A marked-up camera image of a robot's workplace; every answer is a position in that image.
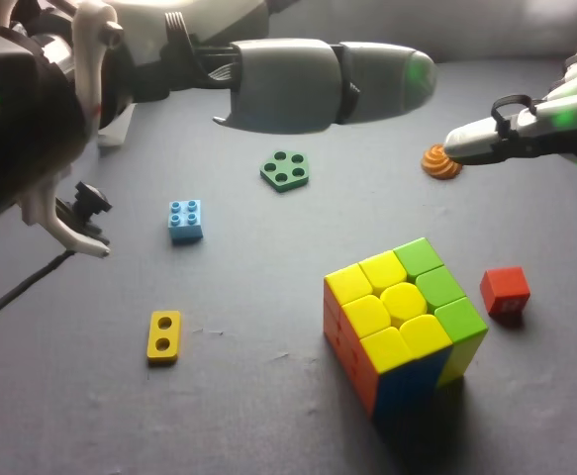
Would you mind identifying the red wooden cube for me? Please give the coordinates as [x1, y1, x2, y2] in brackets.
[480, 265, 532, 317]

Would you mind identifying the colourful Rubik's cube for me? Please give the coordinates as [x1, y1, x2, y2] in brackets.
[323, 237, 490, 423]

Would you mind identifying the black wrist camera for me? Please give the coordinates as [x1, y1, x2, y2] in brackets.
[72, 181, 114, 234]

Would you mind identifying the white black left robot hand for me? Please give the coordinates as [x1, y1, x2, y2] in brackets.
[114, 0, 438, 136]

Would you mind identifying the yellow two-hole plate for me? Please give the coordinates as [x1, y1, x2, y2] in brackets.
[147, 310, 183, 368]

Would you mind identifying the orange swirl toy cookie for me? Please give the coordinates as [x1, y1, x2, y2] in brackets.
[420, 142, 463, 180]

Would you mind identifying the green pentagon block with holes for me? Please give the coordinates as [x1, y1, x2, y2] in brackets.
[259, 149, 311, 194]

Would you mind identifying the light blue toy brick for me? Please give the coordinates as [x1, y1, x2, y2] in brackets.
[167, 199, 204, 245]

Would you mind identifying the grey table cloth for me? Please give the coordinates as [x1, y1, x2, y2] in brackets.
[0, 58, 577, 475]

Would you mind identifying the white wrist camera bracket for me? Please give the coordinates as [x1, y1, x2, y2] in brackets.
[20, 0, 124, 259]

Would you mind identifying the black camera cable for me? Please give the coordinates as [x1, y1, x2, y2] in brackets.
[0, 249, 77, 333]

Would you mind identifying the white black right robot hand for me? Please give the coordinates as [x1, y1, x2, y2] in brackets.
[440, 22, 577, 173]

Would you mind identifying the white backdrop sheet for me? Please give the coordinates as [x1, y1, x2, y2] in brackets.
[97, 0, 577, 148]

